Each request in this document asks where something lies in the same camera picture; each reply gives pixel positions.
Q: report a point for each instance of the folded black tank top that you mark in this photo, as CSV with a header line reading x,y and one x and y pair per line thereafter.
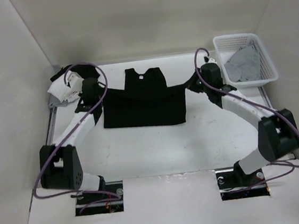
x,y
84,71

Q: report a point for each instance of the white plastic basket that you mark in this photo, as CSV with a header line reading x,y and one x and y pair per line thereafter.
x,y
227,45

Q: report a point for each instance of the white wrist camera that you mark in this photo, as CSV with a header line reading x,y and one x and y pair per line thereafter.
x,y
74,82
209,59

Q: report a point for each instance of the black tank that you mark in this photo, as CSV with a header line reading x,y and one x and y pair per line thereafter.
x,y
84,71
145,101

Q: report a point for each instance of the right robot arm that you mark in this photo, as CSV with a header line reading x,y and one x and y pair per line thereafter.
x,y
276,135

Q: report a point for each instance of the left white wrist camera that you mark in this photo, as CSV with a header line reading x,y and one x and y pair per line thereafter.
x,y
74,82

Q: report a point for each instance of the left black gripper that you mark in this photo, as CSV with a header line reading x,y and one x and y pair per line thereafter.
x,y
100,90

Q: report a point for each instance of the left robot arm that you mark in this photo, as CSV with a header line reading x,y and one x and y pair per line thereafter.
x,y
64,171

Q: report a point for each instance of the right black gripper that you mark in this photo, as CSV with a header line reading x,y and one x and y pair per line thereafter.
x,y
190,84

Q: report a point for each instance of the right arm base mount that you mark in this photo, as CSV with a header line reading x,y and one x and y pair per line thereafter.
x,y
252,185

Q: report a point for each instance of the folded white tank top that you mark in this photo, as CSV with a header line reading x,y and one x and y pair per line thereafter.
x,y
60,90

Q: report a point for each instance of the grey tank top in basket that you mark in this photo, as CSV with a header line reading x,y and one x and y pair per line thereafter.
x,y
244,65

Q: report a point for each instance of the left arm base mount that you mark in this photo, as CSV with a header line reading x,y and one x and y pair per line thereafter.
x,y
91,203

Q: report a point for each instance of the folded grey tank top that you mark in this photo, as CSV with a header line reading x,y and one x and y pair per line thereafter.
x,y
55,102

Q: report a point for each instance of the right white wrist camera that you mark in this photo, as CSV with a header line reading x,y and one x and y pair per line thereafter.
x,y
209,59

